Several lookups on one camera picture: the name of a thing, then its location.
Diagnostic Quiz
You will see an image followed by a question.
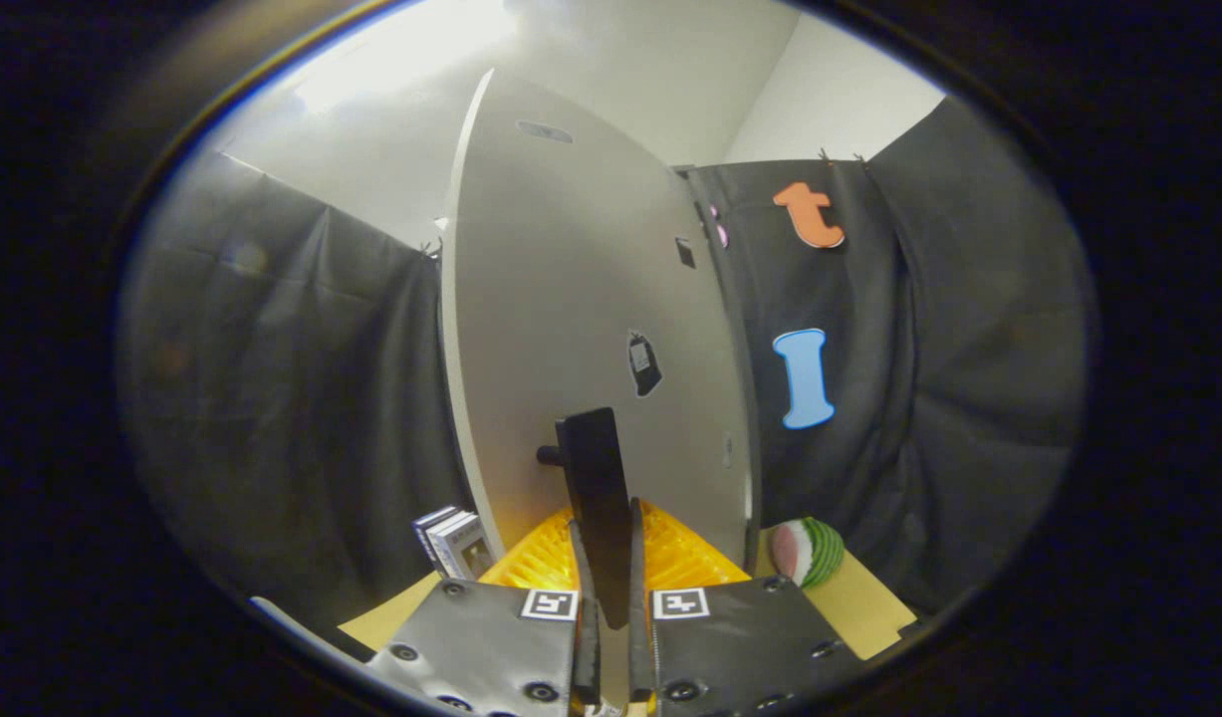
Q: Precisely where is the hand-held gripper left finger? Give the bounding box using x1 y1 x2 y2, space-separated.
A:
365 508 604 717

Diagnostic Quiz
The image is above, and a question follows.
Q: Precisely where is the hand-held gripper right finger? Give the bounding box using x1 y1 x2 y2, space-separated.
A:
627 497 867 717

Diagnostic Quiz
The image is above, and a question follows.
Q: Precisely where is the black cabinet door handle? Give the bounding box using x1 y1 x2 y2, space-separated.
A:
537 406 633 630

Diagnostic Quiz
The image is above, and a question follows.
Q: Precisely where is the small white printed box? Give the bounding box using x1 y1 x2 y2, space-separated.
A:
412 505 494 582

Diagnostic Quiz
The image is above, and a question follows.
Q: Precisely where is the striped watermelon slice toy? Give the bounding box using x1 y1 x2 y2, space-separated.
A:
768 517 847 590

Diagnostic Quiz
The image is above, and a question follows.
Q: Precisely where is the black backdrop cloth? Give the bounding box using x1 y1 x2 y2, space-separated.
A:
118 95 1095 638

